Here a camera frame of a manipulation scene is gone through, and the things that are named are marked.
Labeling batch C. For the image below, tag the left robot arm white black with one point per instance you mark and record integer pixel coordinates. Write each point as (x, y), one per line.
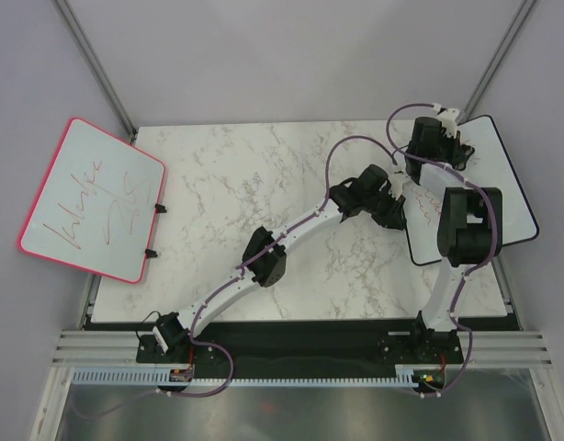
(265, 257)

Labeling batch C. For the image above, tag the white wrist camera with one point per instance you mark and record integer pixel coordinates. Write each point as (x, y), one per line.
(448, 117)
(399, 180)

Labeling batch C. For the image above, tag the lower black clip pink board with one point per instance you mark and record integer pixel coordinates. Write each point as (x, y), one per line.
(150, 253)

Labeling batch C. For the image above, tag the right aluminium corner post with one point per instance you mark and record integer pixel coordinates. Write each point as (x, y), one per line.
(510, 36)

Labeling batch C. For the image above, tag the pink framed whiteboard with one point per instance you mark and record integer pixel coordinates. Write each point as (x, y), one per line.
(96, 205)

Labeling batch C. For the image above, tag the aluminium rail frame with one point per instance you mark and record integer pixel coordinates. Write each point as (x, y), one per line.
(489, 349)

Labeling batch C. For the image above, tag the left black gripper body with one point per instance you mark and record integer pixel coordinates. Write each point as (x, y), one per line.
(389, 209)

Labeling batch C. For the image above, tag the left aluminium corner post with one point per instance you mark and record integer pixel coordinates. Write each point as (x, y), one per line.
(95, 66)

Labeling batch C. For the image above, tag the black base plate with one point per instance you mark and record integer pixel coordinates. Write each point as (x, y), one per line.
(316, 349)

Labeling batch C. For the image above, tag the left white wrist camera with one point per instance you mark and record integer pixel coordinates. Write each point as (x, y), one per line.
(399, 180)

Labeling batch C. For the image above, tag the aluminium corner post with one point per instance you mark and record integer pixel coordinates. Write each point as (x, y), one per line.
(95, 66)
(510, 36)

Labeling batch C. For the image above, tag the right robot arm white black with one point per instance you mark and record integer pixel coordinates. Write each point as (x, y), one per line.
(469, 232)

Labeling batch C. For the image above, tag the white slotted cable duct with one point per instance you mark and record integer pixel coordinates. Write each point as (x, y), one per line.
(168, 377)

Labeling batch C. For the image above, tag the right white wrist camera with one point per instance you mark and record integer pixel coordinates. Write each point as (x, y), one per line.
(448, 117)

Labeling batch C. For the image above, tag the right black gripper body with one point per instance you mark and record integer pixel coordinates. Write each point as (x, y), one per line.
(448, 147)

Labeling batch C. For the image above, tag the black framed whiteboard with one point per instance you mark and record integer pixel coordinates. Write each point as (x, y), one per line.
(489, 166)

